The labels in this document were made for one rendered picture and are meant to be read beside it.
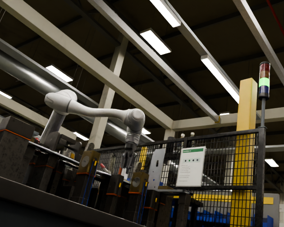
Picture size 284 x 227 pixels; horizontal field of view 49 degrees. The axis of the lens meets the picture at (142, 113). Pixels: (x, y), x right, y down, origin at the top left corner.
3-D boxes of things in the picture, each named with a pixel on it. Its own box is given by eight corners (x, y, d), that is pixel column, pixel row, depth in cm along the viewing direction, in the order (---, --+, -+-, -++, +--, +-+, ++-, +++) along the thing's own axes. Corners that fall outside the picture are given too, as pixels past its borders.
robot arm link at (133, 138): (133, 133, 205) (131, 141, 203) (142, 138, 211) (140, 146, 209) (123, 134, 212) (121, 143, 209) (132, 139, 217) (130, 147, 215)
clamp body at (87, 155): (76, 221, 142) (96, 149, 156) (61, 220, 150) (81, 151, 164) (87, 224, 146) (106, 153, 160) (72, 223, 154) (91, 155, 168)
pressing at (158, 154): (156, 195, 209) (165, 147, 223) (144, 195, 217) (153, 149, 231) (157, 196, 209) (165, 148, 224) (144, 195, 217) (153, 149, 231)
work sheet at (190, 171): (200, 186, 223) (205, 146, 235) (175, 186, 238) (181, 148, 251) (202, 187, 224) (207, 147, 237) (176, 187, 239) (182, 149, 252)
